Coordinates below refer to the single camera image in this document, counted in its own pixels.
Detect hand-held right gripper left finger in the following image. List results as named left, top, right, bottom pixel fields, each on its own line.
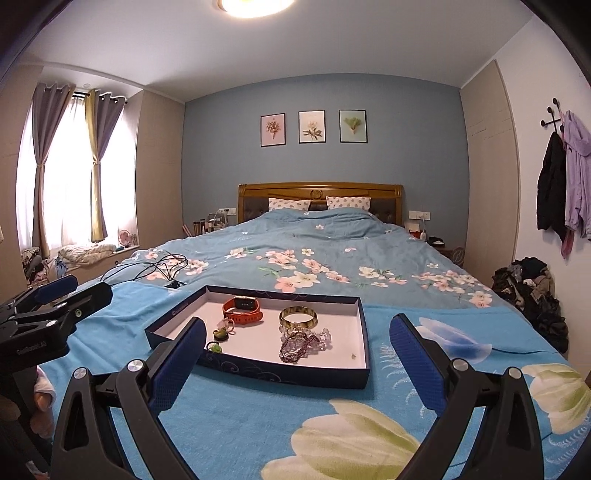
left=51, top=318, right=208, bottom=480

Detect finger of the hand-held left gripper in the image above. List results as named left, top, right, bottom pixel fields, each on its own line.
left=0, top=274, right=79, bottom=320
left=0, top=281, right=114, bottom=343

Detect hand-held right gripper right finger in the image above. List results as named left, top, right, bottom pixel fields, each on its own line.
left=389, top=314, right=546, bottom=480

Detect dark blue box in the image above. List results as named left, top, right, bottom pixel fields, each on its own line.
left=144, top=285, right=371, bottom=391

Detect orange smartwatch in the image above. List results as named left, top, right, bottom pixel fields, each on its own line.
left=222, top=296, right=265, bottom=324

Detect clear crystal bracelet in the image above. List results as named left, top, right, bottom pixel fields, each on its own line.
left=300, top=327, right=334, bottom=348

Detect purple beaded bracelet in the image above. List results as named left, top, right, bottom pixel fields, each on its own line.
left=278, top=331, right=321, bottom=364

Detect tortoiseshell bangle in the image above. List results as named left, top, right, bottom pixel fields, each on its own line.
left=278, top=306, right=319, bottom=330

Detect person's left forearm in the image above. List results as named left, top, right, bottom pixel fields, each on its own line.
left=28, top=369, right=59, bottom=439

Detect dark patterned clothes heap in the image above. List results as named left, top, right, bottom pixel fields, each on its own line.
left=21, top=247, right=49, bottom=285

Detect pile of beige bedding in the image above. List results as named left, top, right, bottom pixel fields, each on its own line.
left=58, top=242, right=116, bottom=267

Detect light blue flower blanket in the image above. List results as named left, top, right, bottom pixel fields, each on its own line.
left=37, top=281, right=587, bottom=480

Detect white sheer curtain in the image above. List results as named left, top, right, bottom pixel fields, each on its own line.
left=18, top=95, right=100, bottom=252

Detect dark nightstand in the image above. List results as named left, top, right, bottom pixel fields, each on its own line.
left=427, top=235, right=465, bottom=264

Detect pile of dark clothes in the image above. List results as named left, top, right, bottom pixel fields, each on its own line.
left=491, top=257, right=570, bottom=354

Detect group of cosmetic bottles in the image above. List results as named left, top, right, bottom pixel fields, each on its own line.
left=182, top=212, right=232, bottom=236

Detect wooden bed floral duvet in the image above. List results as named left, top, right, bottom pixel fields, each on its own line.
left=74, top=207, right=497, bottom=315

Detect grey and olive curtain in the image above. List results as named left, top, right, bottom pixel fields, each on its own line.
left=85, top=88, right=126, bottom=243
left=31, top=82, right=77, bottom=259

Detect white patterned pillow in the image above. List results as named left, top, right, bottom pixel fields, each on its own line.
left=326, top=196, right=372, bottom=211
left=268, top=198, right=312, bottom=212

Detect wooden bed headboard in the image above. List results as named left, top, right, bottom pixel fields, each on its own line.
left=238, top=183, right=404, bottom=220

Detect black jacket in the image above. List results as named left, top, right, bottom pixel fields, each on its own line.
left=536, top=131, right=568, bottom=243

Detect green leaf picture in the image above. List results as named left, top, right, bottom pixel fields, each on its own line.
left=339, top=109, right=368, bottom=144

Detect pink flower picture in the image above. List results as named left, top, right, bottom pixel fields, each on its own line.
left=260, top=114, right=287, bottom=148

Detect purple jacket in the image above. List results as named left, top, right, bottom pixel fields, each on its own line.
left=561, top=110, right=591, bottom=238

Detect white flower picture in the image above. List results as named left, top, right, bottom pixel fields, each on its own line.
left=298, top=110, right=326, bottom=145

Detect black coat rack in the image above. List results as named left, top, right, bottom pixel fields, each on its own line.
left=540, top=98, right=567, bottom=136

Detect ceiling lamp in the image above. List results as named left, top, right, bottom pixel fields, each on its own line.
left=215, top=0, right=296, bottom=19

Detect black cable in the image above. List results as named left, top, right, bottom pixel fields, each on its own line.
left=100, top=256, right=190, bottom=291

